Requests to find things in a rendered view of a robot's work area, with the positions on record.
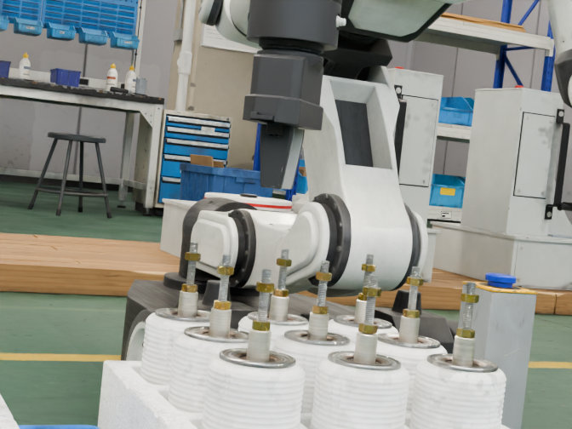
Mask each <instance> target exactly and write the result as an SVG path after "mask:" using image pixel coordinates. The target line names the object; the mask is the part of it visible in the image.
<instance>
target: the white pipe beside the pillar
mask: <svg viewBox="0 0 572 429"><path fill-rule="evenodd" d="M196 1H197V0H186V12H185V20H184V29H183V38H182V47H181V52H180V57H179V59H178V60H177V65H178V73H179V81H178V89H177V98H176V107H175V109H174V110H175V111H178V112H186V95H187V86H188V78H189V75H190V74H191V66H192V53H191V51H192V35H193V27H194V18H195V9H196Z"/></svg>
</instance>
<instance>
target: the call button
mask: <svg viewBox="0 0 572 429"><path fill-rule="evenodd" d="M485 279H486V280H488V285H491V286H495V287H502V288H512V284H513V283H516V281H517V278H516V277H515V276H513V275H508V274H502V273H493V272H488V273H486V274H485Z"/></svg>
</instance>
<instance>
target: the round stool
mask: <svg viewBox="0 0 572 429"><path fill-rule="evenodd" d="M47 137H49V138H54V142H53V144H52V146H51V149H50V151H49V155H48V157H47V160H46V163H45V164H44V167H43V171H42V173H41V176H40V178H39V181H38V183H37V187H35V191H34V194H33V197H32V199H31V203H30V204H29V206H28V209H32V208H33V206H34V203H35V200H36V198H37V194H38V192H47V193H54V194H60V197H59V202H58V208H57V210H56V215H58V216H60V214H61V206H62V201H63V197H64V195H70V196H79V202H78V212H83V197H103V198H104V199H105V204H106V215H107V218H108V219H110V218H112V214H111V211H110V206H109V201H108V194H107V190H106V181H105V176H104V171H103V166H102V161H101V155H100V146H99V143H106V138H104V137H97V136H89V135H81V134H66V133H57V132H48V135H47ZM58 140H69V143H68V148H67V154H66V162H65V167H64V173H63V178H62V183H61V188H59V187H46V186H41V185H42V182H43V178H44V176H45V173H46V171H47V168H48V166H49V162H50V159H51V157H52V155H53V152H54V149H55V146H56V144H57V141H58ZM73 141H80V164H79V190H78V189H70V188H65V186H66V177H67V171H68V166H69V161H70V156H71V151H72V142H73ZM84 142H88V143H95V148H96V153H97V158H98V164H99V169H100V178H101V183H102V188H103V192H93V191H86V190H83V143H84Z"/></svg>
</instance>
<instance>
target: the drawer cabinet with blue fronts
mask: <svg viewBox="0 0 572 429"><path fill-rule="evenodd" d="M150 133H151V125H150V124H149V123H148V122H147V120H146V119H145V117H144V116H143V115H142V113H141V114H140V124H139V133H138V141H137V150H136V159H135V168H134V181H136V182H140V183H144V184H145V183H146V169H147V160H148V152H149V143H150ZM231 134H232V117H220V116H213V115H206V114H199V113H191V112H178V111H171V110H162V119H161V128H160V136H159V146H158V155H157V171H156V179H155V188H154V197H153V205H152V209H150V210H149V211H148V214H152V215H154V216H162V217H163V210H164V202H163V198H165V199H175V200H180V177H181V170H180V163H191V159H190V154H195V155H203V156H210V157H213V161H218V162H223V163H224V167H228V159H229V151H230V143H231ZM144 194H145V190H141V189H138V188H133V194H132V201H135V210H138V211H140V212H143V213H146V208H143V203H144Z"/></svg>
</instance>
